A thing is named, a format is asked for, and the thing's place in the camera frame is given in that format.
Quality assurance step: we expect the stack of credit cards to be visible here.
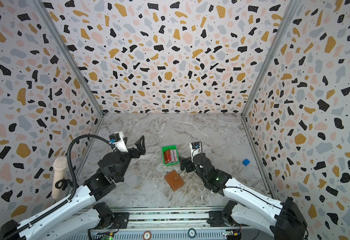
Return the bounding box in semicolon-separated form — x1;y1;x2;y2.
163;149;178;165

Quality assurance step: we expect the green plastic card tray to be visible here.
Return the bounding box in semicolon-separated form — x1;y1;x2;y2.
161;145;180;166

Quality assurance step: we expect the brown leather card holder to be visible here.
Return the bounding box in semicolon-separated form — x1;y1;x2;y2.
164;170;185;192

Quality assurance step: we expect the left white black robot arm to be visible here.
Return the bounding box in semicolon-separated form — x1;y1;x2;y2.
0;134;146;240

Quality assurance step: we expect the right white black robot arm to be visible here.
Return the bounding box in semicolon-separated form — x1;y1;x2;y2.
180;153;309;240

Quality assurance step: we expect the small blue cube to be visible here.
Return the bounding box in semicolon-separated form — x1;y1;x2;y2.
243;159;250;166

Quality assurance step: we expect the beige foam microphone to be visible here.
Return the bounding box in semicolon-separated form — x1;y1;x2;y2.
52;157;68;200

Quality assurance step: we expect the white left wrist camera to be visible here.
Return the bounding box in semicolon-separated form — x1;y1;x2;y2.
109;131;128;153

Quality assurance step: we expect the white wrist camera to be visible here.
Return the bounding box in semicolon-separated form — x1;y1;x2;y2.
190;141;203;161
109;131;128;153

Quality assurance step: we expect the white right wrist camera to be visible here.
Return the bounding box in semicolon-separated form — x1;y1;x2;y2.
190;141;203;161

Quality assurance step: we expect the aluminium mounting rail frame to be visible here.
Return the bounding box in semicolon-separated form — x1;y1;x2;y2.
36;206;299;240

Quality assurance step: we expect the left black corrugated cable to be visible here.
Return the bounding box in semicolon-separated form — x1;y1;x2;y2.
2;134;112;240

